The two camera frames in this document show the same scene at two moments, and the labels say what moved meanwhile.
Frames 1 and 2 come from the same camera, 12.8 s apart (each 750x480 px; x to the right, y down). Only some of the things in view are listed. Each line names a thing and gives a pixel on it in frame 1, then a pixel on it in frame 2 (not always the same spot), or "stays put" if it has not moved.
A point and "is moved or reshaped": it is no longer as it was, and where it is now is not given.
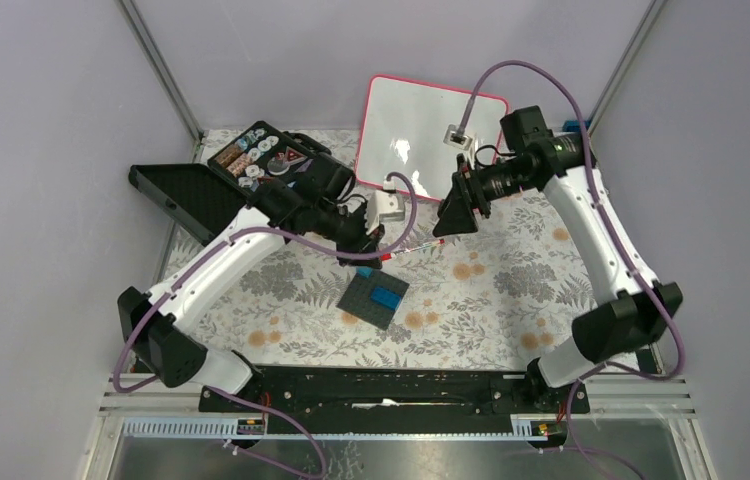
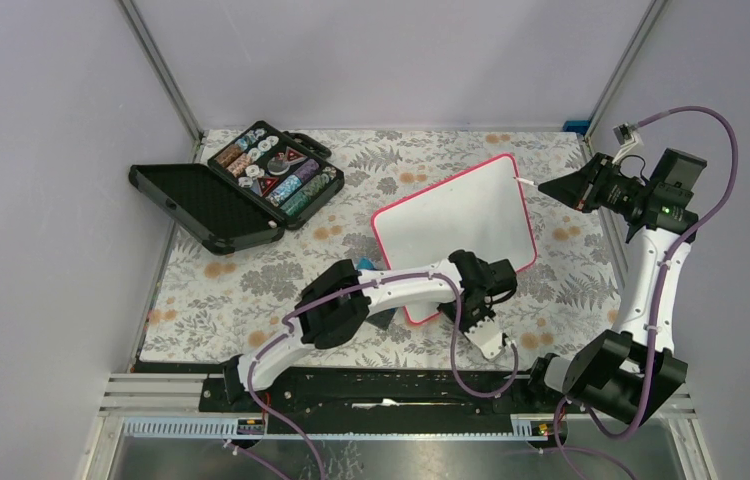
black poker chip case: [259, 158] stays put
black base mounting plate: [396, 400] stays put
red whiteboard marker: [386, 256] is moved or reshaped
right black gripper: [456, 214] to [581, 189]
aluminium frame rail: [162, 75] stays put
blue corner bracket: [574, 125] stays put
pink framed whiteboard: [402, 127] to [483, 212]
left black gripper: [363, 241] to [483, 313]
